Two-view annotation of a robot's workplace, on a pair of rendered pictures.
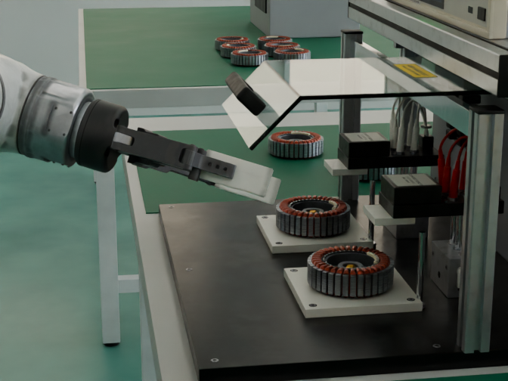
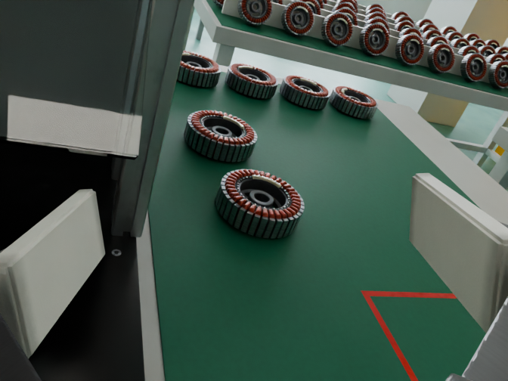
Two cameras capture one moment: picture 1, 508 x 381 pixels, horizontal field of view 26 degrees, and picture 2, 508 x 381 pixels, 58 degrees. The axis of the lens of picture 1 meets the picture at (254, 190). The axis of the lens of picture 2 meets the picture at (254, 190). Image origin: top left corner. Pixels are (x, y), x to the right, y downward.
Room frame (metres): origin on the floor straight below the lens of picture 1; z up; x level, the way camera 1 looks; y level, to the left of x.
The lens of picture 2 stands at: (1.17, 0.13, 1.08)
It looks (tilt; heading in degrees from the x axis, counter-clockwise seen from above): 31 degrees down; 254
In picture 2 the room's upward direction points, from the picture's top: 20 degrees clockwise
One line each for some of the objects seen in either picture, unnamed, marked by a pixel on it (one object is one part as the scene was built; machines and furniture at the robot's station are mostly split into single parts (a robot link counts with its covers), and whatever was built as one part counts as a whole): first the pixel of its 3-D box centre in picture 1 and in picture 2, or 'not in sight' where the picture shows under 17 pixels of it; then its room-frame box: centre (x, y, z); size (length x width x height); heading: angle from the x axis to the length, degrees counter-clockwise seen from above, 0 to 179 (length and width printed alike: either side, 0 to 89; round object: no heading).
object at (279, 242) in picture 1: (312, 231); not in sight; (1.59, -0.09, 0.78); 0.15 x 0.15 x 0.01; 9
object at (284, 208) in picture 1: (313, 215); not in sight; (1.59, -0.09, 0.80); 0.11 x 0.11 x 0.04
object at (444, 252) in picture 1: (457, 267); not in sight; (1.37, -0.27, 0.80); 0.08 x 0.05 x 0.06; 9
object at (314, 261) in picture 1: (350, 271); not in sight; (1.35, -0.13, 0.80); 0.11 x 0.11 x 0.04
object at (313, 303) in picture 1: (350, 288); not in sight; (1.35, -0.13, 0.78); 0.15 x 0.15 x 0.01; 9
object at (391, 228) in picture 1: (405, 213); not in sight; (1.61, -0.23, 0.80); 0.08 x 0.05 x 0.06; 9
